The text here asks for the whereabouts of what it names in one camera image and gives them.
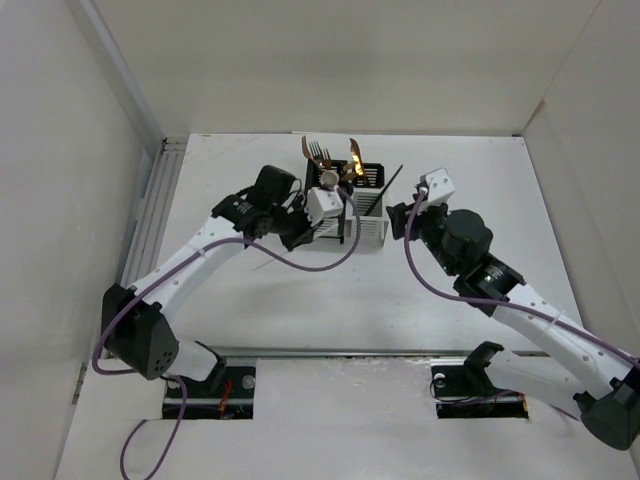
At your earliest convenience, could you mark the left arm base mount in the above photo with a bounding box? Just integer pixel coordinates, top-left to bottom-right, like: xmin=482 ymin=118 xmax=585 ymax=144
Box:
xmin=182 ymin=357 xmax=257 ymax=420

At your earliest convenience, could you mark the aluminium rail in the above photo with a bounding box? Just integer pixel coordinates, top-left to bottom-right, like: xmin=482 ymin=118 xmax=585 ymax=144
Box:
xmin=219 ymin=347 xmax=551 ymax=362

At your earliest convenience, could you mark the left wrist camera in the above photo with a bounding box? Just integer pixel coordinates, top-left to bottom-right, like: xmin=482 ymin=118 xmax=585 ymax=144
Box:
xmin=304 ymin=187 xmax=344 ymax=227

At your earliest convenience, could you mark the black chopstick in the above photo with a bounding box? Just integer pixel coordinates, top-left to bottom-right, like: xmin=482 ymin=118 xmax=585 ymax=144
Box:
xmin=364 ymin=164 xmax=404 ymax=216

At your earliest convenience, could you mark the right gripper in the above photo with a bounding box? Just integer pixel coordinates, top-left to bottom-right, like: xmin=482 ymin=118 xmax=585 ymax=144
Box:
xmin=386 ymin=192 xmax=460 ymax=277

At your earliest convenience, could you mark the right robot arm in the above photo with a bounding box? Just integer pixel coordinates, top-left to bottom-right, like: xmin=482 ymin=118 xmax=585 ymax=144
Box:
xmin=387 ymin=199 xmax=639 ymax=450

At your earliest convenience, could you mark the white utensil rack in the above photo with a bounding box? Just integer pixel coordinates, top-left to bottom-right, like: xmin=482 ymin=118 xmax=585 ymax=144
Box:
xmin=349 ymin=163 xmax=389 ymax=248

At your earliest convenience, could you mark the copper knife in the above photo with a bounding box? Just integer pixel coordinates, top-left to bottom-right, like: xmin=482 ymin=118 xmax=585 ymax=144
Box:
xmin=349 ymin=138 xmax=363 ymax=175

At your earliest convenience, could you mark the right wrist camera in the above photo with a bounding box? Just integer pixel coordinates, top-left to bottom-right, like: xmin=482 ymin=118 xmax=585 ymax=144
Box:
xmin=418 ymin=168 xmax=455 ymax=206

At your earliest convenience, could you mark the black utensil rack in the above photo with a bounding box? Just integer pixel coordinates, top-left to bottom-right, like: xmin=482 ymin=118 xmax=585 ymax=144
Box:
xmin=301 ymin=159 xmax=345 ymax=244

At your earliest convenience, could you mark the silver fork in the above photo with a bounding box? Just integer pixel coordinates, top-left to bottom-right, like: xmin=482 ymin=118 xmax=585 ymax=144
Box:
xmin=308 ymin=141 xmax=324 ymax=167

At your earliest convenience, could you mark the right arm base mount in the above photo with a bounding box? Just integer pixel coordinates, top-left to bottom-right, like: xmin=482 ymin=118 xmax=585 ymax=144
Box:
xmin=429 ymin=342 xmax=529 ymax=420

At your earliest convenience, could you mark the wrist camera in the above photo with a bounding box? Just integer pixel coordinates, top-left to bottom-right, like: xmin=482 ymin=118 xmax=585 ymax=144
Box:
xmin=304 ymin=187 xmax=344 ymax=227
xmin=418 ymin=168 xmax=455 ymax=206

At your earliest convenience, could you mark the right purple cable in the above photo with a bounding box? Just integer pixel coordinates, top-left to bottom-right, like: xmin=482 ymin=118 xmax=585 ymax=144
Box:
xmin=403 ymin=192 xmax=640 ymax=421

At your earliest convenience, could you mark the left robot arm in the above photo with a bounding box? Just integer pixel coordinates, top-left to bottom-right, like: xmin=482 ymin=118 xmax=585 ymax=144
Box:
xmin=96 ymin=165 xmax=334 ymax=397

